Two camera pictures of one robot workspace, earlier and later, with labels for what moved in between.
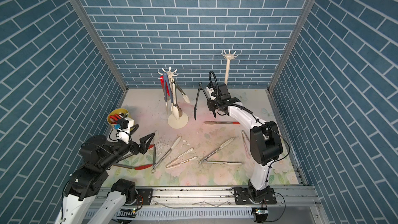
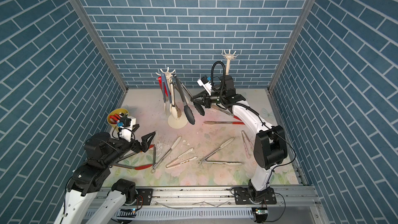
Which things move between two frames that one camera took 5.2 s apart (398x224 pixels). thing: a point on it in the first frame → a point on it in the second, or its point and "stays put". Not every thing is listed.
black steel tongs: x=200 y=87 → x=188 y=112
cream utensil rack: x=228 y=56 stays put
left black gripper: x=142 y=148 stays put
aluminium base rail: x=293 y=203 stays put
